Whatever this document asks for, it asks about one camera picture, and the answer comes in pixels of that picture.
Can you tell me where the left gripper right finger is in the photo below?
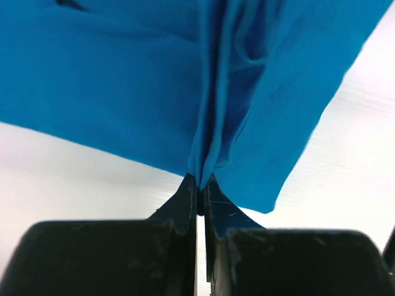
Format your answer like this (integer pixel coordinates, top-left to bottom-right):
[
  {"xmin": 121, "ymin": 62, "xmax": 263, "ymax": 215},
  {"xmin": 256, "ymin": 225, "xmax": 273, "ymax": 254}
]
[{"xmin": 202, "ymin": 176, "xmax": 394, "ymax": 295}]

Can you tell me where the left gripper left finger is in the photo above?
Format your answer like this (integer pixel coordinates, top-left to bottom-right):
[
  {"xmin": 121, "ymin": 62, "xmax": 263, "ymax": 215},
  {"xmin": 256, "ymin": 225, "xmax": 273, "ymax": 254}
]
[{"xmin": 1, "ymin": 175, "xmax": 198, "ymax": 296}]

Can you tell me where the bright blue t shirt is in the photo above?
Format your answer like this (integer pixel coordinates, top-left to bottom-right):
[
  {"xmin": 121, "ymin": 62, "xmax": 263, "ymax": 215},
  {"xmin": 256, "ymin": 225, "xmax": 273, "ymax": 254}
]
[{"xmin": 1, "ymin": 1, "xmax": 391, "ymax": 213}]

